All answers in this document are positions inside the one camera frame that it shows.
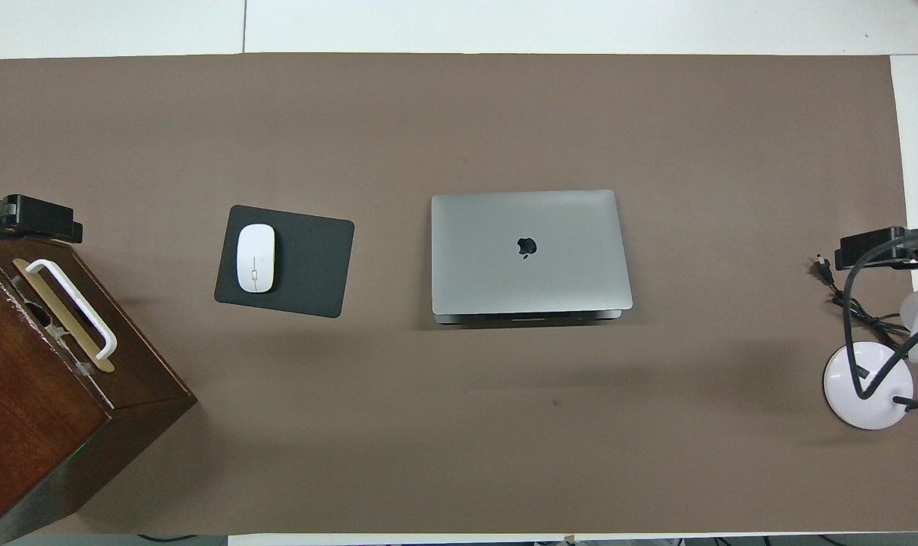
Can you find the dark brown wooden box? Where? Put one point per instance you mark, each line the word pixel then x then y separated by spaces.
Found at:
pixel 42 425

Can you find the black mouse pad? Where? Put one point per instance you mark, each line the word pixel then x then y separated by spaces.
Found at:
pixel 311 265

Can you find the silver laptop with apple logo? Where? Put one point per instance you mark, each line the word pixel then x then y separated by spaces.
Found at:
pixel 565 280

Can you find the white computer mouse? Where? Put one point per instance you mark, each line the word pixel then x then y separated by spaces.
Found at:
pixel 256 258

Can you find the brown table mat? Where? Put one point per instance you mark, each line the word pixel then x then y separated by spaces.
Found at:
pixel 459 425

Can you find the white desk lamp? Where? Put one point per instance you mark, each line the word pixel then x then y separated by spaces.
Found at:
pixel 869 379

